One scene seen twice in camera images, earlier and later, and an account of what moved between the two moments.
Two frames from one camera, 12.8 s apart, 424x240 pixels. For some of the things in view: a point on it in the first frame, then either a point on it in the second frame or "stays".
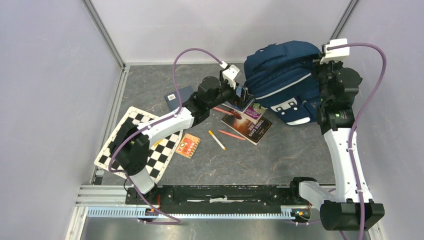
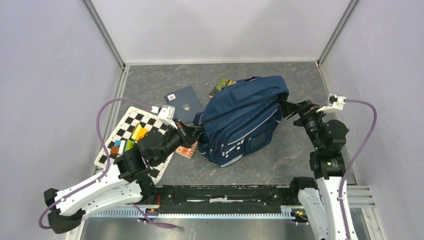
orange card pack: (188, 145) stays
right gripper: (318, 65) → (306, 109)
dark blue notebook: (172, 100) stays
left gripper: (240, 101) → (187, 134)
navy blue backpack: (282, 77) → (239, 119)
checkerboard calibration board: (160, 152) stays
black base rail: (219, 197) stays
